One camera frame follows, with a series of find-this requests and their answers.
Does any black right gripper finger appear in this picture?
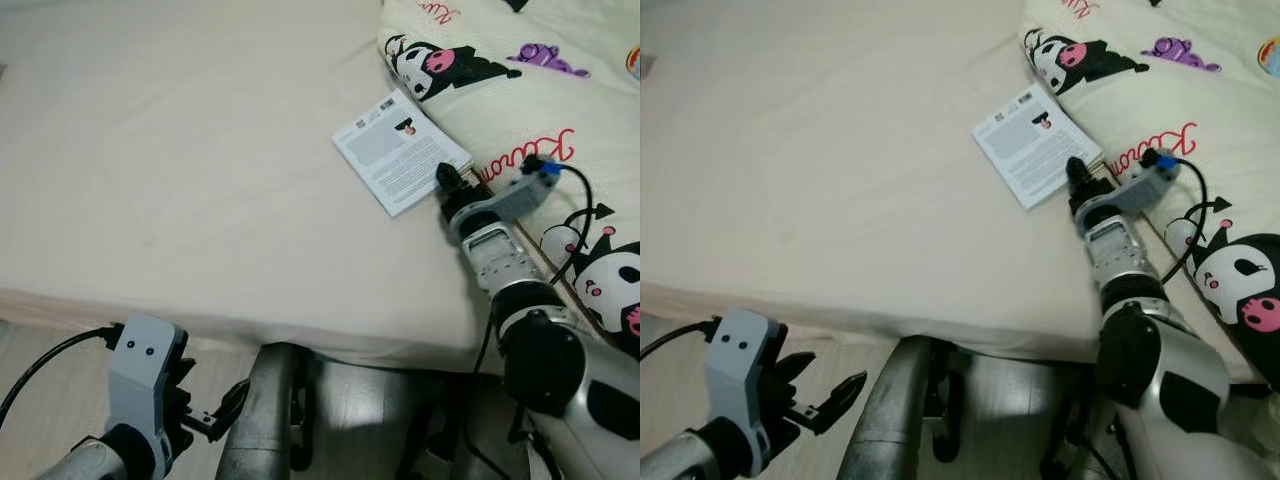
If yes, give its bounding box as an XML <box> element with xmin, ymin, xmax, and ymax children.
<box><xmin>1064</xmin><ymin>156</ymin><xmax>1101</xmax><ymax>194</ymax></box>
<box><xmin>434</xmin><ymin>162</ymin><xmax>471</xmax><ymax>199</ymax></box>

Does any white printed booklet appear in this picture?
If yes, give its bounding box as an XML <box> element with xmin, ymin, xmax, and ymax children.
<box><xmin>332</xmin><ymin>89</ymin><xmax>474</xmax><ymax>219</ymax></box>
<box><xmin>971</xmin><ymin>82</ymin><xmax>1107</xmax><ymax>212</ymax></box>

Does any dark left robot leg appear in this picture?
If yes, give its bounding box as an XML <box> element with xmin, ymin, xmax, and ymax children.
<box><xmin>835</xmin><ymin>335</ymin><xmax>946</xmax><ymax>480</ymax></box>
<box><xmin>215</xmin><ymin>342</ymin><xmax>313</xmax><ymax>480</ymax></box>

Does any dark robot leg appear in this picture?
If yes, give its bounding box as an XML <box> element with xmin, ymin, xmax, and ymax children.
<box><xmin>215</xmin><ymin>342</ymin><xmax>313</xmax><ymax>480</ymax></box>
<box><xmin>835</xmin><ymin>335</ymin><xmax>946</xmax><ymax>480</ymax></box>
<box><xmin>1040</xmin><ymin>385</ymin><xmax>1116</xmax><ymax>480</ymax></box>
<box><xmin>395</xmin><ymin>378</ymin><xmax>506</xmax><ymax>480</ymax></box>

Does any cream cartoon print quilt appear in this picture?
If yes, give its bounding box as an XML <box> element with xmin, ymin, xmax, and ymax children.
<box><xmin>378</xmin><ymin>0</ymin><xmax>641</xmax><ymax>346</ymax></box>
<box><xmin>1018</xmin><ymin>0</ymin><xmax>1280</xmax><ymax>386</ymax></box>

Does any dark right robot leg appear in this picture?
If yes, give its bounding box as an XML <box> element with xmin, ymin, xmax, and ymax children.
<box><xmin>1040</xmin><ymin>385</ymin><xmax>1116</xmax><ymax>480</ymax></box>
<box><xmin>395</xmin><ymin>378</ymin><xmax>506</xmax><ymax>480</ymax></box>

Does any mattress with cream sheet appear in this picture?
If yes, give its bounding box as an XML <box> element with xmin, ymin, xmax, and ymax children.
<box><xmin>640</xmin><ymin>0</ymin><xmax>1113</xmax><ymax>363</ymax></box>
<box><xmin>0</xmin><ymin>0</ymin><xmax>506</xmax><ymax>373</ymax></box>

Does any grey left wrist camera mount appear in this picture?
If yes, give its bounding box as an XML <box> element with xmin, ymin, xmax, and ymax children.
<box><xmin>704</xmin><ymin>307</ymin><xmax>783</xmax><ymax>433</ymax></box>
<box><xmin>104</xmin><ymin>314</ymin><xmax>191</xmax><ymax>453</ymax></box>

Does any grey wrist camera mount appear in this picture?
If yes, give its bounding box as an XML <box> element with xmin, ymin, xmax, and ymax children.
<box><xmin>104</xmin><ymin>314</ymin><xmax>191</xmax><ymax>453</ymax></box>
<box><xmin>470</xmin><ymin>158</ymin><xmax>564</xmax><ymax>229</ymax></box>
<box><xmin>704</xmin><ymin>307</ymin><xmax>783</xmax><ymax>433</ymax></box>
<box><xmin>1100</xmin><ymin>148</ymin><xmax>1183</xmax><ymax>219</ymax></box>

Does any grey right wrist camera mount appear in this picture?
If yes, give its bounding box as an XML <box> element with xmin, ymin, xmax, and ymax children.
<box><xmin>1100</xmin><ymin>148</ymin><xmax>1183</xmax><ymax>219</ymax></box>
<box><xmin>470</xmin><ymin>158</ymin><xmax>564</xmax><ymax>229</ymax></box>

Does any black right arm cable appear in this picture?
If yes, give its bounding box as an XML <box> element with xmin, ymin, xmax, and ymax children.
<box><xmin>1165</xmin><ymin>153</ymin><xmax>1211</xmax><ymax>286</ymax></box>
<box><xmin>545</xmin><ymin>163</ymin><xmax>598</xmax><ymax>286</ymax></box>

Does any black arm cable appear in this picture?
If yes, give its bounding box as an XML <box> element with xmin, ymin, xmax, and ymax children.
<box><xmin>1165</xmin><ymin>153</ymin><xmax>1211</xmax><ymax>286</ymax></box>
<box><xmin>0</xmin><ymin>323</ymin><xmax>123</xmax><ymax>426</ymax></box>
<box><xmin>545</xmin><ymin>163</ymin><xmax>598</xmax><ymax>286</ymax></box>
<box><xmin>640</xmin><ymin>317</ymin><xmax>723</xmax><ymax>361</ymax></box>

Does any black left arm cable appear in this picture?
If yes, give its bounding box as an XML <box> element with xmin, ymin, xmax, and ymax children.
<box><xmin>640</xmin><ymin>317</ymin><xmax>723</xmax><ymax>361</ymax></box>
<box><xmin>0</xmin><ymin>323</ymin><xmax>123</xmax><ymax>426</ymax></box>

